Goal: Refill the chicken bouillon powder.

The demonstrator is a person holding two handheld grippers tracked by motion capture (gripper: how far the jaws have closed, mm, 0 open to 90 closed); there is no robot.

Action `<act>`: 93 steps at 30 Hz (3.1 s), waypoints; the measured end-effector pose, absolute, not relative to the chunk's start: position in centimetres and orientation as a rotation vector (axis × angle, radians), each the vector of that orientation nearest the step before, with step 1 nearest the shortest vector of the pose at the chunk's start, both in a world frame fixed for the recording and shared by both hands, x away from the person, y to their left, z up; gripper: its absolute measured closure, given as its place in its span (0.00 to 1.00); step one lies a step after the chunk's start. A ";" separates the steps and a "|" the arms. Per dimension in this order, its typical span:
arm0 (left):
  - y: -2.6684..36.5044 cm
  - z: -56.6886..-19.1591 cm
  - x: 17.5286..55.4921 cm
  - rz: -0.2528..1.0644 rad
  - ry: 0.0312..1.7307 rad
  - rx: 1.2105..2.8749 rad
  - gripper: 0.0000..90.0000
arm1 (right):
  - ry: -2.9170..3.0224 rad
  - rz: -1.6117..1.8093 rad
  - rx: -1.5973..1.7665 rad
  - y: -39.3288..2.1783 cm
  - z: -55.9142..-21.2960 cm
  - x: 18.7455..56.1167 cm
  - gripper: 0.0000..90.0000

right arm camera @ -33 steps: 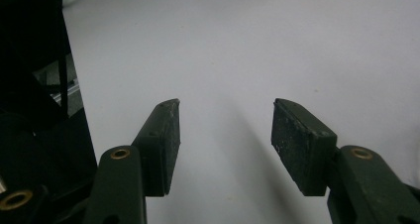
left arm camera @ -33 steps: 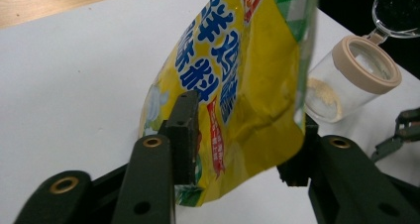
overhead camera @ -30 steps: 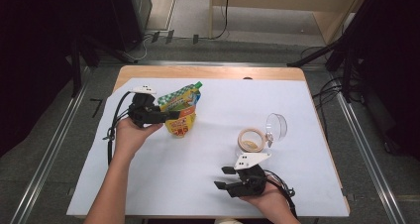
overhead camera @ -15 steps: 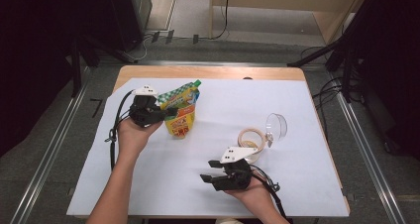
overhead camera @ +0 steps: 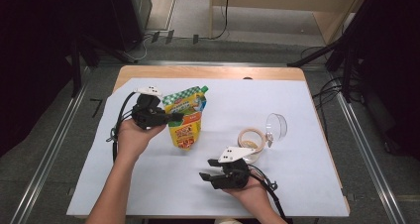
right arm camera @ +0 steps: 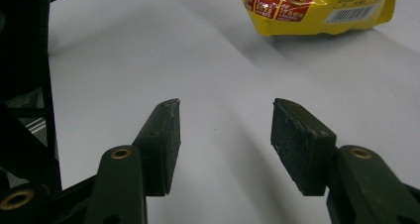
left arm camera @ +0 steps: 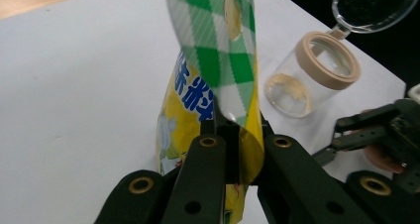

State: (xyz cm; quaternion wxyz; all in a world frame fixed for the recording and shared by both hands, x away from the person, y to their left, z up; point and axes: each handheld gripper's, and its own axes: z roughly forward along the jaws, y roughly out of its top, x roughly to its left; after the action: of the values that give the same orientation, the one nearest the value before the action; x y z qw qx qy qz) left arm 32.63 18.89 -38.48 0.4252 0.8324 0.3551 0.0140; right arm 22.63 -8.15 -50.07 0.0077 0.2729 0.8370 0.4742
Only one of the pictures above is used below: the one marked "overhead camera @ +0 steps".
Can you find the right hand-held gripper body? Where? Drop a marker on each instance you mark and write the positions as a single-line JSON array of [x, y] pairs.
[[232, 176]]

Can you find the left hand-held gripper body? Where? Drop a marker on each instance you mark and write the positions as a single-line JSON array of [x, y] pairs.
[[148, 115]]

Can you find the yellow green spouted pouch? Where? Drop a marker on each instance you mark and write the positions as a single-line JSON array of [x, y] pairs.
[[186, 131]]

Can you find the clear glass jar with lid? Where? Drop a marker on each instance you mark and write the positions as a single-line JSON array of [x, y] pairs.
[[277, 126]]

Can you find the person's right hand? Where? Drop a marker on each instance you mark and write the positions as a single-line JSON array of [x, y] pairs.
[[252, 194]]

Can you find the person's left hand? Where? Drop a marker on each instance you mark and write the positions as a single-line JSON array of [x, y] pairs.
[[135, 139]]

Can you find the white paper sheet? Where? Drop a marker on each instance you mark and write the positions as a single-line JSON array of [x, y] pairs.
[[181, 197]]

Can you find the wooden table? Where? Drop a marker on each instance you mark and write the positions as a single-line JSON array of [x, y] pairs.
[[198, 72]]

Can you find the black floor tape strip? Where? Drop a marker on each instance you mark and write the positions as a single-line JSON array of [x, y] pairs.
[[195, 39], [169, 36], [155, 36]]

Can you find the black table grommet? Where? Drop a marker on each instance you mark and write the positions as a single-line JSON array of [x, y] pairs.
[[247, 78]]

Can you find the black metal stand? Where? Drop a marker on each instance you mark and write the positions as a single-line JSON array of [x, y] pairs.
[[76, 72], [313, 55]]

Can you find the dark cabinet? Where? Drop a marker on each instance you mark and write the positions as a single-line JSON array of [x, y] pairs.
[[125, 12]]

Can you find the dark curtain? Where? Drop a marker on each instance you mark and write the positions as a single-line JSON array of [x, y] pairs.
[[29, 52], [399, 68]]

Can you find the light wooden bench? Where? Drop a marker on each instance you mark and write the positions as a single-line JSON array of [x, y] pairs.
[[264, 2]]

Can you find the short metal floor rail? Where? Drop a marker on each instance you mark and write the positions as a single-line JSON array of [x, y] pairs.
[[198, 62]]

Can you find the long metal floor rail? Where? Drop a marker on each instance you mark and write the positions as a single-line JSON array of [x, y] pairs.
[[363, 144], [49, 158]]

